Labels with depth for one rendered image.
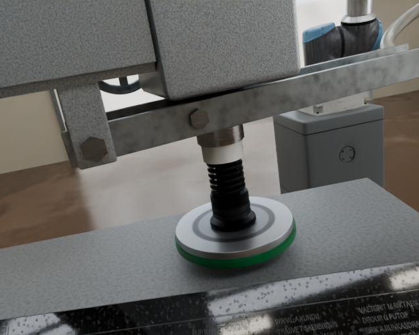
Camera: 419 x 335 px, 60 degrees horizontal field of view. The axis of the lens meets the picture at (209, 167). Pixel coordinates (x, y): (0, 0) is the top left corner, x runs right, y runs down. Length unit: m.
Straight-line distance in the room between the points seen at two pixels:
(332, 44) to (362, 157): 0.54
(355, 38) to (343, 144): 0.47
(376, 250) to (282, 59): 0.35
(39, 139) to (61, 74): 5.27
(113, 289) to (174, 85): 0.37
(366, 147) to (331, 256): 1.23
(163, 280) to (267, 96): 0.35
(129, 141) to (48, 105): 5.12
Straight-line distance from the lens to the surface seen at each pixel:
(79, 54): 0.46
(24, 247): 0.93
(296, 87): 0.59
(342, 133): 1.75
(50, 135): 5.68
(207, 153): 0.59
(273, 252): 0.59
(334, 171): 1.78
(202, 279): 0.62
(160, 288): 0.63
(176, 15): 0.47
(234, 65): 0.49
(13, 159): 5.89
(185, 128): 0.52
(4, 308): 0.74
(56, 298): 0.70
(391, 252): 0.67
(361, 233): 0.72
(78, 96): 0.48
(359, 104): 1.84
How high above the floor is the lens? 1.22
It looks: 18 degrees down
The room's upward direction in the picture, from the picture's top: 9 degrees counter-clockwise
